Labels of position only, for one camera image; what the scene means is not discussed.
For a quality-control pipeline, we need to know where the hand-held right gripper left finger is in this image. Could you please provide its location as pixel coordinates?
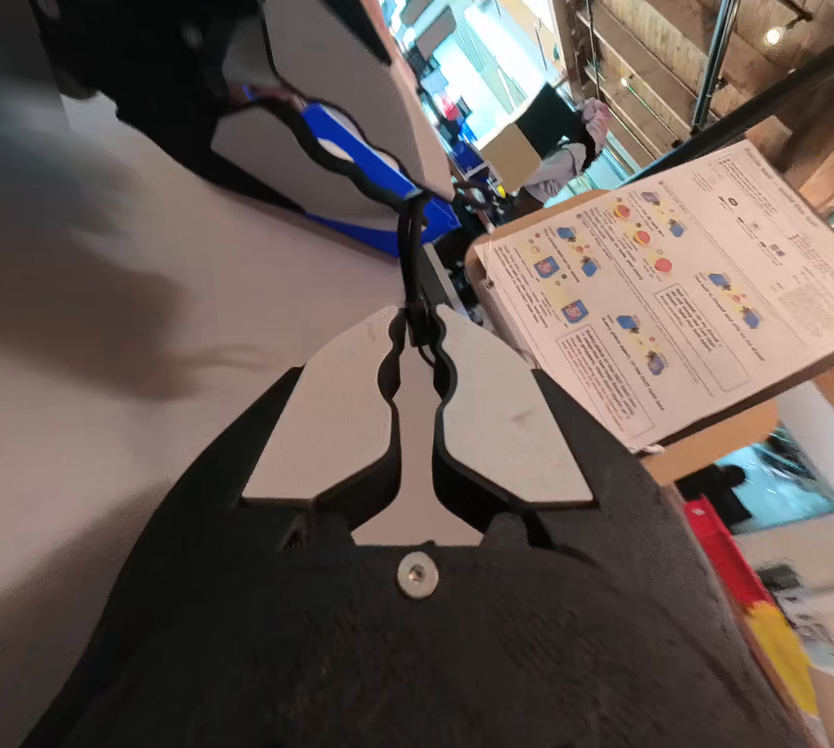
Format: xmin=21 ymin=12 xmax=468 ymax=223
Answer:
xmin=240 ymin=305 xmax=401 ymax=517

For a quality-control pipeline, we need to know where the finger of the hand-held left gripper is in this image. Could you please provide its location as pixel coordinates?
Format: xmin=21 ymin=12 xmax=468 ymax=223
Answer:
xmin=210 ymin=102 xmax=419 ymax=223
xmin=259 ymin=0 xmax=456 ymax=202

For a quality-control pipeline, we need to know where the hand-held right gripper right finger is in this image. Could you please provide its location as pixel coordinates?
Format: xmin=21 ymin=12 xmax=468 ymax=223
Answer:
xmin=431 ymin=304 xmax=596 ymax=533

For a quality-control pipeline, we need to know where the blue plastic bin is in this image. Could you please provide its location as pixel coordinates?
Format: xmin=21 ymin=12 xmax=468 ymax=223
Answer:
xmin=241 ymin=84 xmax=461 ymax=258

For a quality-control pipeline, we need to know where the black item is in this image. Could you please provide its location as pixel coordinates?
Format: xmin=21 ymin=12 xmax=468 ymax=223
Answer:
xmin=396 ymin=178 xmax=499 ymax=371

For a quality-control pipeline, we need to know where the wooden display board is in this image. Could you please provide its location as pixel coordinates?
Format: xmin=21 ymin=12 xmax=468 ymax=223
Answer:
xmin=481 ymin=122 xmax=543 ymax=177
xmin=464 ymin=116 xmax=834 ymax=487

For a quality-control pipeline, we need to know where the printed instruction sheet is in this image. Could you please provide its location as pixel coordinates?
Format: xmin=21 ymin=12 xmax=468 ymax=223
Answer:
xmin=474 ymin=139 xmax=834 ymax=451

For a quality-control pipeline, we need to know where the red plastic bin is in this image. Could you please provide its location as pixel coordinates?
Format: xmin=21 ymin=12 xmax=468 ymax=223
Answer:
xmin=683 ymin=496 xmax=763 ymax=609

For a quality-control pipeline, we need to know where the yellow plastic bin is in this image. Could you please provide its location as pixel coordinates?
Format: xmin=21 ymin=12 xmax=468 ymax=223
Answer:
xmin=735 ymin=601 xmax=823 ymax=718

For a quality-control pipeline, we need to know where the silver metal pole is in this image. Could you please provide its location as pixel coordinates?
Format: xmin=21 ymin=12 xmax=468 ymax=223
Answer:
xmin=691 ymin=0 xmax=768 ymax=130

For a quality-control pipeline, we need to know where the black metal pole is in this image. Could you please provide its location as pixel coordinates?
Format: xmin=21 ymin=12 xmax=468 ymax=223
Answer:
xmin=616 ymin=45 xmax=834 ymax=189

